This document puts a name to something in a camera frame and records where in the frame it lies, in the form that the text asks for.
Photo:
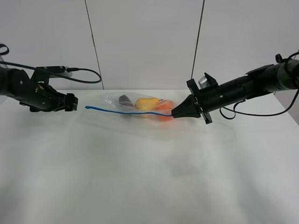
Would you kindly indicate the purple eggplant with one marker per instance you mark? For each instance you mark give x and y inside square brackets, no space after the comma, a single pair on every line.
[125,101]

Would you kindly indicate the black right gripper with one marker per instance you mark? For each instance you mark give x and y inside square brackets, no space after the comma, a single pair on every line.
[193,105]

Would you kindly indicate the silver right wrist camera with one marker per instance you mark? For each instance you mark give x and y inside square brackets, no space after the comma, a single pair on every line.
[207,81]

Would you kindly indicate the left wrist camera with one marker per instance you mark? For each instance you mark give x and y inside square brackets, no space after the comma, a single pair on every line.
[54,71]

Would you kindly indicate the clear blue-zip plastic bag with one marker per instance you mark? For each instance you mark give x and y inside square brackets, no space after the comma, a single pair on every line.
[108,102]

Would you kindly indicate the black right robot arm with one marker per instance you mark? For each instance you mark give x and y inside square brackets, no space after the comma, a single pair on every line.
[206,94]

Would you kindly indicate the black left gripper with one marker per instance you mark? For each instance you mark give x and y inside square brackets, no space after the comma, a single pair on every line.
[46,99]

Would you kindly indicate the yellow pear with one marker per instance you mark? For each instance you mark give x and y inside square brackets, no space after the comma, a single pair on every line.
[146,104]

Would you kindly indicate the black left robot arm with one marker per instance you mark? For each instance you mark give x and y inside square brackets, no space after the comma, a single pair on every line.
[15,83]

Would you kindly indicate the orange fruit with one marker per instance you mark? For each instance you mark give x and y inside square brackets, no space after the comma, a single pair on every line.
[164,107]

